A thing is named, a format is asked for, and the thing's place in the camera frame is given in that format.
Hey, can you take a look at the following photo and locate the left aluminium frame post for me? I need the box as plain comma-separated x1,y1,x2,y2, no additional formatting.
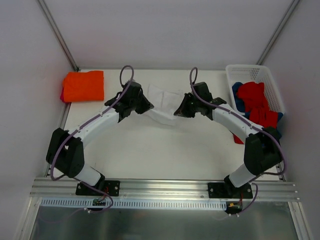
36,0,80,72

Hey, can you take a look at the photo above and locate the white slotted cable duct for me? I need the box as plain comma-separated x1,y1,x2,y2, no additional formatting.
40,197,227,211

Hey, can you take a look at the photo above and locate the aluminium frame post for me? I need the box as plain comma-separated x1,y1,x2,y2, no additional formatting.
36,0,80,72
255,0,302,66

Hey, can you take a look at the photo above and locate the rear aluminium frame bar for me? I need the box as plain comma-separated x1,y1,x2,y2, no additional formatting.
78,66,226,71

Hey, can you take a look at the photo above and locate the white t shirt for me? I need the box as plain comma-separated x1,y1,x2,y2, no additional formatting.
145,84,184,126

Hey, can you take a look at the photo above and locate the white plastic laundry basket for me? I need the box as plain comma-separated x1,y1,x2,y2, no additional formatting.
225,64,285,115

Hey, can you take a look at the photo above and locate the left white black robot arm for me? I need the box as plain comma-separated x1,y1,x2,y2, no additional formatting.
45,81,154,195

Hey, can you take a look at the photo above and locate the aluminium mounting rail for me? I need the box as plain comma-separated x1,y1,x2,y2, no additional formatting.
29,177,301,202

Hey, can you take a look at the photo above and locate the red t shirt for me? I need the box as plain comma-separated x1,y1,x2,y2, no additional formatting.
232,81,279,145

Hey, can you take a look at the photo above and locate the blue t shirt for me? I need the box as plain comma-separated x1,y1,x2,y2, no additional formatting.
231,81,285,138

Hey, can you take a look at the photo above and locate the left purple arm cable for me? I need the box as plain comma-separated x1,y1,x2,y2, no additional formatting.
50,65,135,213

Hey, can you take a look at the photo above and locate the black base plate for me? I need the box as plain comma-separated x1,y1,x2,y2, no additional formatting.
75,180,121,197
207,182,253,199

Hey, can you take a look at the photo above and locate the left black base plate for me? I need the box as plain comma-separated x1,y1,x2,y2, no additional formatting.
75,180,121,197

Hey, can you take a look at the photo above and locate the folded pink t shirt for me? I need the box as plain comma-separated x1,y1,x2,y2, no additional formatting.
59,88,65,103

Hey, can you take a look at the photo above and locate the folded orange t shirt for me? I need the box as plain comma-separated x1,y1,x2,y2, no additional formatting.
62,70,105,103

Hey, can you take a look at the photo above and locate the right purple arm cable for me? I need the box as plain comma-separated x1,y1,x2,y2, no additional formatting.
189,67,286,201

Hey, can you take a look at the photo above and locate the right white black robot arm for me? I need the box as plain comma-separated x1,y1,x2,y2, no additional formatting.
174,82,284,198

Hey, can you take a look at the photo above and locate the right aluminium frame post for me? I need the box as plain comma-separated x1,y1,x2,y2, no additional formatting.
255,0,302,66

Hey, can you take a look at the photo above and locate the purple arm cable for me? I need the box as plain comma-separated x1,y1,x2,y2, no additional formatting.
50,65,135,213
189,67,286,201

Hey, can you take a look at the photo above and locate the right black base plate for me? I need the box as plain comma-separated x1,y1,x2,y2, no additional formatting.
207,182,253,199

